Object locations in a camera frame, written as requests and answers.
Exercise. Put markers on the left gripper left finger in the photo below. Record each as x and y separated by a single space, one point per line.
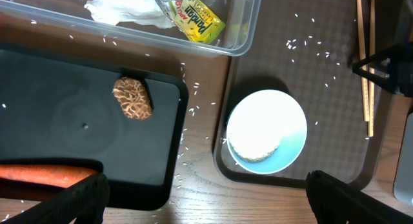
82 203

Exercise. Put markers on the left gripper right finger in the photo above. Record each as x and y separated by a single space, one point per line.
333 201

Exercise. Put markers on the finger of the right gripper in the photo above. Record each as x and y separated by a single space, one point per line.
378 69

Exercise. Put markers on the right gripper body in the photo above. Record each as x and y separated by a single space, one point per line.
401 47

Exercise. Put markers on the wooden chopstick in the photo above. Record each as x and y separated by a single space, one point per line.
371 85
362 55

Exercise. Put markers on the orange carrot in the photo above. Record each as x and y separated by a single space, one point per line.
55 175

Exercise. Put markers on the light blue rice bowl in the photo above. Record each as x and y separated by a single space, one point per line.
266 131

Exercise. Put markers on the brown food scrap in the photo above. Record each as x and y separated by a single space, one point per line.
133 98

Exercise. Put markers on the white napkin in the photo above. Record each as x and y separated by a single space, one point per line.
142 12

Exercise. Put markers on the green yellow snack wrapper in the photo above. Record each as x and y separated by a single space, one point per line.
193 18

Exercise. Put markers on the grey dishwasher rack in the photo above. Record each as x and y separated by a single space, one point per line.
403 189

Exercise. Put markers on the black waste tray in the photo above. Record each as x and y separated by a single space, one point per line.
60 110

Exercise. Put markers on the brown serving tray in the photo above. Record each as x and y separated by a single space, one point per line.
305 48

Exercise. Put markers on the clear plastic bin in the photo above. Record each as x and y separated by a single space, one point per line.
240 17

